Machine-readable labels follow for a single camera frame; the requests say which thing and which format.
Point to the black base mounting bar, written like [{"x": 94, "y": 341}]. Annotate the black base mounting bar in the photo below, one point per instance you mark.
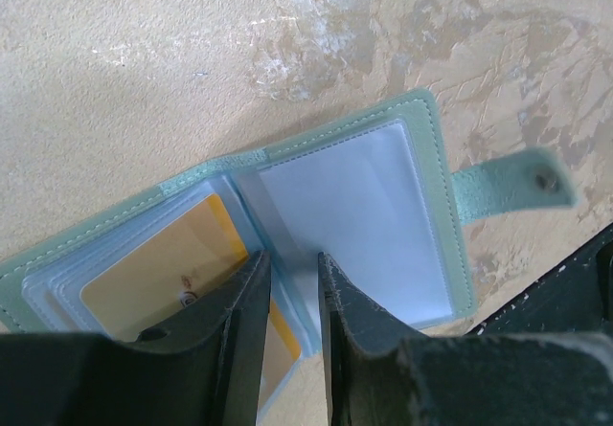
[{"x": 575, "y": 296}]

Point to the sage green card holder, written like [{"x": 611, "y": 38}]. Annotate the sage green card holder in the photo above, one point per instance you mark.
[{"x": 373, "y": 190}]

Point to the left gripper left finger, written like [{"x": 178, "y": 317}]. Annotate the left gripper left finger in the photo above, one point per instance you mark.
[{"x": 201, "y": 366}]

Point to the gold credit card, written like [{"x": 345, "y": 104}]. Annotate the gold credit card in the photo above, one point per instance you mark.
[{"x": 192, "y": 256}]

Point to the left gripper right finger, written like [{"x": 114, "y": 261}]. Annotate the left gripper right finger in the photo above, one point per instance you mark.
[{"x": 380, "y": 371}]

